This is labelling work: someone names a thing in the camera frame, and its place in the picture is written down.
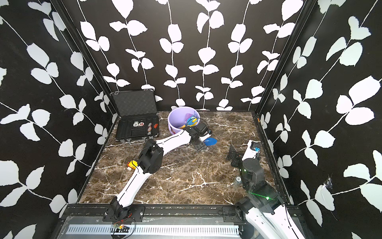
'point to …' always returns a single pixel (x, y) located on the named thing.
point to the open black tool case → (138, 119)
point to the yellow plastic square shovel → (195, 120)
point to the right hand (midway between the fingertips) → (237, 144)
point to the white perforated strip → (155, 230)
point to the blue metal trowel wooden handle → (210, 141)
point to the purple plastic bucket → (176, 118)
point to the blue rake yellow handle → (191, 121)
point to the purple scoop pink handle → (187, 115)
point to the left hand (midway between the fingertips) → (200, 140)
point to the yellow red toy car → (132, 164)
